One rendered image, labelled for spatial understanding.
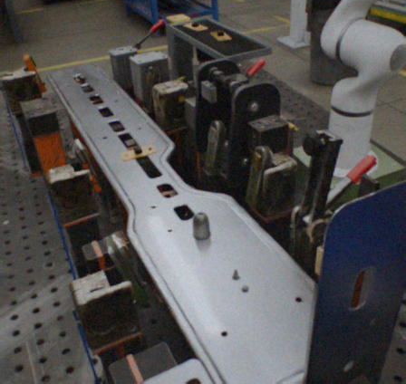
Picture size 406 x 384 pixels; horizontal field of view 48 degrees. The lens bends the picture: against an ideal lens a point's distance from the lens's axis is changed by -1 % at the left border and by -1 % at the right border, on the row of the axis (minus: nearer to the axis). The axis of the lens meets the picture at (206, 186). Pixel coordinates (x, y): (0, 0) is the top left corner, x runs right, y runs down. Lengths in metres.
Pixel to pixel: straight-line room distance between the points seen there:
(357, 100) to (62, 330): 0.93
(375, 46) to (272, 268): 0.64
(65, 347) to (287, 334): 0.58
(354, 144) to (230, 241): 0.64
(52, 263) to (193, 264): 0.61
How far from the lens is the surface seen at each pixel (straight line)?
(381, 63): 1.21
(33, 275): 1.31
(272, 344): 0.69
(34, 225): 1.48
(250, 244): 0.83
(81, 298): 0.72
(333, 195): 0.79
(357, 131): 1.35
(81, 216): 1.05
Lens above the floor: 1.55
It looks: 34 degrees down
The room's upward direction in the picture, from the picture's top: 4 degrees counter-clockwise
